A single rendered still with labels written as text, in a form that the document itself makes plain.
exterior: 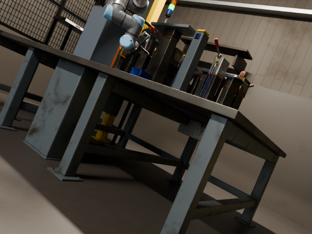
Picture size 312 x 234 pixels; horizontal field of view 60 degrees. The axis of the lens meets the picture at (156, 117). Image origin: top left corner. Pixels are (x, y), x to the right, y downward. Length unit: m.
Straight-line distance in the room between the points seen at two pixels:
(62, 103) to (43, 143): 0.30
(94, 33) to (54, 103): 0.56
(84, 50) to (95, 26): 0.19
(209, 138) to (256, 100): 3.23
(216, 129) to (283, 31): 3.69
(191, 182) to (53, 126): 1.08
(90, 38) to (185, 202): 1.31
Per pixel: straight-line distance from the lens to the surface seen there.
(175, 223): 1.26
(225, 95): 1.88
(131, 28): 1.58
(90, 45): 2.00
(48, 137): 1.96
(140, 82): 1.40
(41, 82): 4.51
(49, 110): 2.01
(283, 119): 4.26
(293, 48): 4.61
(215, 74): 1.80
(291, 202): 4.15
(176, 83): 1.72
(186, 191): 1.22
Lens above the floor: 0.54
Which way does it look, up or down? level
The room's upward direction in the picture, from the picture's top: 23 degrees clockwise
